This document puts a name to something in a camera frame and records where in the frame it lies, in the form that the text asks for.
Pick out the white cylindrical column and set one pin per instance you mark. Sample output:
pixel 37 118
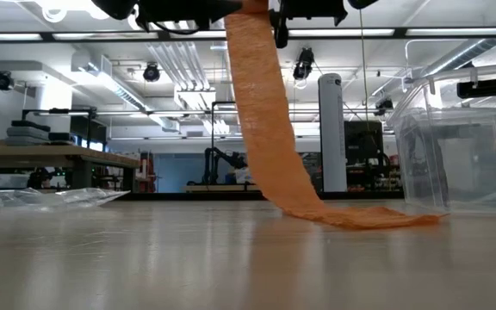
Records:
pixel 332 129

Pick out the orange elastic bandage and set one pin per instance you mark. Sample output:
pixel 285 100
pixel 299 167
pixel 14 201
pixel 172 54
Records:
pixel 269 142

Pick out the background black robot arms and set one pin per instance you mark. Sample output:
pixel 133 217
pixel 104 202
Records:
pixel 220 161

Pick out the black aluminium rig frame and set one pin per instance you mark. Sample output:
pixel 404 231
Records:
pixel 187 196

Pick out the white plastic bin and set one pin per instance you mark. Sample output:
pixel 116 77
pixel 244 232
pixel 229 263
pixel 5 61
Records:
pixel 243 174

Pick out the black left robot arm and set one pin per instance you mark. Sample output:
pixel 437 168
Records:
pixel 116 6

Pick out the wooden top workbench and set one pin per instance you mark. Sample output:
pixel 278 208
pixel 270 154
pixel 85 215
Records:
pixel 58 154

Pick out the black background rig frame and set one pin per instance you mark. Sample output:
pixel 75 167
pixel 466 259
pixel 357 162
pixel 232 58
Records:
pixel 220 103

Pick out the clear plastic storage box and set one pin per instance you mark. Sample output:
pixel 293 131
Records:
pixel 467 163

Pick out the black equipment rack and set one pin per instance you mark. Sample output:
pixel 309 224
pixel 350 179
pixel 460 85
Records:
pixel 364 150

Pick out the clear plastic bag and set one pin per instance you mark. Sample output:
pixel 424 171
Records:
pixel 37 199

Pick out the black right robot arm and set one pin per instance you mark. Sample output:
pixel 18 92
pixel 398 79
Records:
pixel 362 3

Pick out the stack of grey pads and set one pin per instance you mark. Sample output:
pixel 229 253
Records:
pixel 26 131

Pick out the black ceiling spotlight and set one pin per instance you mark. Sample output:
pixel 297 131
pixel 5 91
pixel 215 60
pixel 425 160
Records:
pixel 3 81
pixel 385 105
pixel 151 73
pixel 303 64

